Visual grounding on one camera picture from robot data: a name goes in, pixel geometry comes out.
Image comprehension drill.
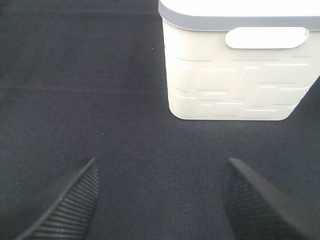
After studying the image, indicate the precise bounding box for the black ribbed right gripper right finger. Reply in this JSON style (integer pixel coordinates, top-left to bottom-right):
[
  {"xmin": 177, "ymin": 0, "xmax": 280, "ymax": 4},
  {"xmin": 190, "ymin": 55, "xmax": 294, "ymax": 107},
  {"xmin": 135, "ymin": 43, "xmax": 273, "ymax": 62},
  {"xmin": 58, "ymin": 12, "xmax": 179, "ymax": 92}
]
[{"xmin": 223, "ymin": 158, "xmax": 320, "ymax": 240}]

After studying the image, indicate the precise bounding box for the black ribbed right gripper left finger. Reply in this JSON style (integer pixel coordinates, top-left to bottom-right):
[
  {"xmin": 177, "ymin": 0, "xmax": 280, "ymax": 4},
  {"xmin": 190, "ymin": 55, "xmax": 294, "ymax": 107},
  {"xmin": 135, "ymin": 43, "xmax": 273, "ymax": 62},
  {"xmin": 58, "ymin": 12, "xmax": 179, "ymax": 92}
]
[{"xmin": 15, "ymin": 158, "xmax": 100, "ymax": 240}]

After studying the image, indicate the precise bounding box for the white plastic storage basket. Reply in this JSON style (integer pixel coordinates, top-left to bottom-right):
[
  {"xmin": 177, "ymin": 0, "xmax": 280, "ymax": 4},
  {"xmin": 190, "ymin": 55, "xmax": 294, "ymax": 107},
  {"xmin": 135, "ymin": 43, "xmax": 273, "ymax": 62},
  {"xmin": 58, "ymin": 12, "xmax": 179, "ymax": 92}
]
[{"xmin": 158, "ymin": 0, "xmax": 320, "ymax": 121}]

